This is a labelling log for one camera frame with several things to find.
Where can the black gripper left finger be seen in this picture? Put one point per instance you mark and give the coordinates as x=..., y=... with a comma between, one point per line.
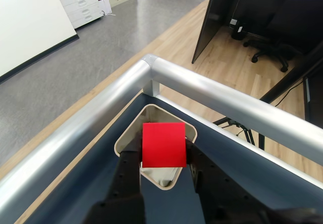
x=126, y=183

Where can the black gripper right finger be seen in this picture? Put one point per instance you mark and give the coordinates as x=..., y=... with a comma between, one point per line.
x=217, y=196

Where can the red cube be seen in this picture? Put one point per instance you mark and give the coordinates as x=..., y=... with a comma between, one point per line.
x=164, y=145

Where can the beige metal box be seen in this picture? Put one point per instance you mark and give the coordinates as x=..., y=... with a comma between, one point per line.
x=151, y=114

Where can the white cardboard box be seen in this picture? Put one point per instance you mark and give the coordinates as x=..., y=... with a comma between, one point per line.
x=104, y=5

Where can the grey-blue table mat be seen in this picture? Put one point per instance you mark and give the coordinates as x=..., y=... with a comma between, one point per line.
x=96, y=173

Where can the white cloth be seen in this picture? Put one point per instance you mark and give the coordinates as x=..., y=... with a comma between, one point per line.
x=161, y=174

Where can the black tripod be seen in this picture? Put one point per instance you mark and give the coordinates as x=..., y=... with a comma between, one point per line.
x=234, y=123

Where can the silver metal tube railing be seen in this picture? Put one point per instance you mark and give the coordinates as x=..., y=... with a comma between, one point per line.
x=189, y=77

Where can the black flat panel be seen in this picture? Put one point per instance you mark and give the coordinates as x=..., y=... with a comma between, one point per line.
x=315, y=100

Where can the dark office desk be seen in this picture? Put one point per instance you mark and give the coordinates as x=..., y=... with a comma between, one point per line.
x=209, y=19

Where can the white drawer cabinet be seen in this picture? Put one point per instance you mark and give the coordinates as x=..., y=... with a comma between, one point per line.
x=80, y=7

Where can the black office chair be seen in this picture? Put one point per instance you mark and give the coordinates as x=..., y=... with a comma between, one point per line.
x=297, y=14

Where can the black diagonal frame bar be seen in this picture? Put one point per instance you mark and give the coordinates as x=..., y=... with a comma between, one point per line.
x=290, y=82

